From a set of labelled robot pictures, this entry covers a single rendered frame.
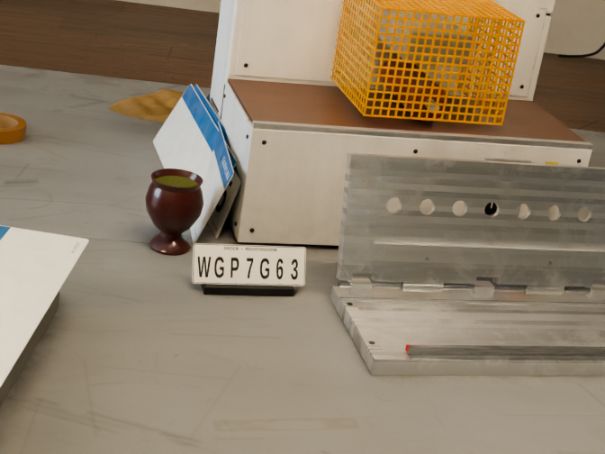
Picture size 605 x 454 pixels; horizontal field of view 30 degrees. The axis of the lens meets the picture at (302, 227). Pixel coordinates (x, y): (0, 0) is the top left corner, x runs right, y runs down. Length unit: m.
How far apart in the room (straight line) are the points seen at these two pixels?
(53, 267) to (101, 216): 0.42
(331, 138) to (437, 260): 0.24
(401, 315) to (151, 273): 0.35
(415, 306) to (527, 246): 0.20
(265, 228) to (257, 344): 0.30
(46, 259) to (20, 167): 0.57
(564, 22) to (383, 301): 1.94
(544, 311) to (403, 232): 0.23
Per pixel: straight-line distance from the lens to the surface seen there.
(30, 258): 1.38
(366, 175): 1.54
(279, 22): 1.84
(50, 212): 1.77
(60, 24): 2.88
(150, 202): 1.63
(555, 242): 1.68
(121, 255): 1.64
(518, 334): 1.56
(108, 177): 1.92
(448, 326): 1.53
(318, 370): 1.41
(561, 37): 3.40
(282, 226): 1.71
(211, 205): 1.69
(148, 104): 2.30
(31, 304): 1.27
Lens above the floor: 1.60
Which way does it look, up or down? 23 degrees down
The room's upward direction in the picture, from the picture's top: 9 degrees clockwise
